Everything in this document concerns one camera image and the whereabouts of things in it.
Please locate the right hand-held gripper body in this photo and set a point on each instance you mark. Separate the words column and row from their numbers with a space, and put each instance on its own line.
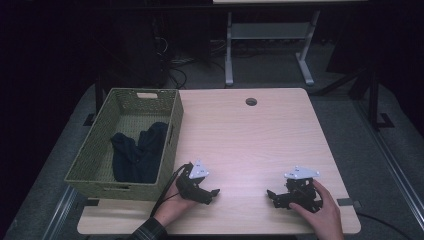
column 301, row 191

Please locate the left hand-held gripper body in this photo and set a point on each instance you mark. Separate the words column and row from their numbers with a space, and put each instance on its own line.
column 187, row 186

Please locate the dark blue cloth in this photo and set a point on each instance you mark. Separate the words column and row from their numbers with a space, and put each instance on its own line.
column 133, row 160

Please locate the green woven basket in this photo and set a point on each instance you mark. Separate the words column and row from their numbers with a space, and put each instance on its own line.
column 100, row 140

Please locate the person's left hand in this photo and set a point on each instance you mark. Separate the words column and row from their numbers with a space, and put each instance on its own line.
column 173, row 208

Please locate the person's right hand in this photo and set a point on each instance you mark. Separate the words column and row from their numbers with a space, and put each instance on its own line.
column 325, row 220

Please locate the black metal stand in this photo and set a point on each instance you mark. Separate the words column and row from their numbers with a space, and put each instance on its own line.
column 373, row 100

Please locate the dark computer tower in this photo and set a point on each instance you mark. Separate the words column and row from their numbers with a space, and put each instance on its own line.
column 150, row 53

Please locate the dark table edge bracket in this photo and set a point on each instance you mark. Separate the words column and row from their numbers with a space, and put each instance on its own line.
column 348, row 202

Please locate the grey metal floor rail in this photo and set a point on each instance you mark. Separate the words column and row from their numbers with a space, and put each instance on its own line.
column 393, row 160
column 60, row 213

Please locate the white metal table frame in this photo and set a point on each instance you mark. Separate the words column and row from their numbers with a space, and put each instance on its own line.
column 266, row 31

